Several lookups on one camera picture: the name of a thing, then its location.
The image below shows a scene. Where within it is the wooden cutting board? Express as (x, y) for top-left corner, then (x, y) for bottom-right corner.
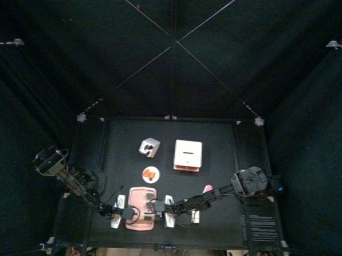
(125, 185), (158, 232)

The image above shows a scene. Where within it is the black cloth backdrop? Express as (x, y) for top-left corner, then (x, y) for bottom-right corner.
(0, 0), (342, 256)

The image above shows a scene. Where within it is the thin black frame post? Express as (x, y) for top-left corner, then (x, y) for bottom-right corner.
(164, 0), (180, 121)

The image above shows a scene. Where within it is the black sheet with white text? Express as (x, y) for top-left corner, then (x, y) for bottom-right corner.
(244, 199), (281, 250)

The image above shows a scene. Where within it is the metal frame corner bracket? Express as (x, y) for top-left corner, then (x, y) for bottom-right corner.
(0, 38), (26, 48)
(326, 39), (342, 50)
(253, 115), (268, 128)
(75, 111), (90, 123)

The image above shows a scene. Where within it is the red wooden drawer box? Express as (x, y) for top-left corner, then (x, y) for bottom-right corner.
(173, 139), (205, 173)

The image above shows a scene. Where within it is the small white plate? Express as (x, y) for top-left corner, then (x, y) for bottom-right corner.
(142, 165), (162, 185)

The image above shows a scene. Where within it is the diagonal brace wire with turnbuckle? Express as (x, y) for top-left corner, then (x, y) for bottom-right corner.
(125, 0), (265, 125)
(79, 0), (237, 120)

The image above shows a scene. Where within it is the white grey cube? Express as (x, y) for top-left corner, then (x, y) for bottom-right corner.
(138, 137), (162, 159)

